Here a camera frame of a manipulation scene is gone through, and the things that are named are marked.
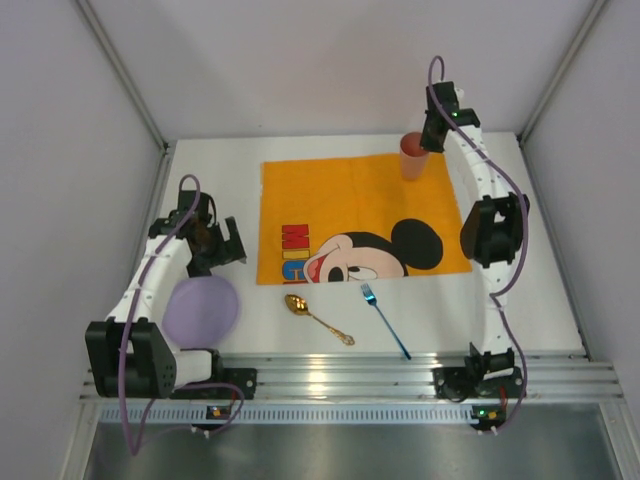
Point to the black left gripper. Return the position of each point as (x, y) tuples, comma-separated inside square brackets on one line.
[(226, 245)]

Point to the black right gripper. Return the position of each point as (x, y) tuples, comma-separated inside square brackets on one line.
[(431, 138)]

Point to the pink plastic cup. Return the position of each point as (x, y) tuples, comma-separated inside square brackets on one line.
[(413, 158)]

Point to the lilac plate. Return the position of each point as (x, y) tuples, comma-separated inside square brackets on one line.
[(201, 312)]

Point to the orange Mickey Mouse cloth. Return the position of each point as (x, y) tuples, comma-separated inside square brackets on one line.
[(357, 219)]

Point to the blue metallic fork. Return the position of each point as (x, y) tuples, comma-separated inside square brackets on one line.
[(371, 300)]

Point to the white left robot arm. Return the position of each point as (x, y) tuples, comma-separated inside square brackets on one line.
[(163, 333)]

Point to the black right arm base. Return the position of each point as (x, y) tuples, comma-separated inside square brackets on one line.
[(475, 382)]

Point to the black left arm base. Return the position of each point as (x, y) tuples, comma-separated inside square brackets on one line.
[(245, 379)]

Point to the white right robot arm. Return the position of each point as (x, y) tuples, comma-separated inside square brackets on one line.
[(493, 232)]

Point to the gold ornate spoon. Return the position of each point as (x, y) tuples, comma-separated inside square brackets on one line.
[(299, 306)]

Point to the grey slotted cable duct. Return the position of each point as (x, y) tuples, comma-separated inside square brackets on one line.
[(352, 414)]

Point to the right aluminium corner post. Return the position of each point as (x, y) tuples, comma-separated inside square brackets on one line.
[(570, 53)]

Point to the aluminium corner post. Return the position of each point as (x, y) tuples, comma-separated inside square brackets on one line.
[(120, 70), (570, 53)]

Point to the left aluminium corner post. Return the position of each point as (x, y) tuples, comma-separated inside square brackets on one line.
[(120, 70)]

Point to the aluminium frame rail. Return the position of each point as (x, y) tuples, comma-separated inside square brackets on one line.
[(334, 378)]

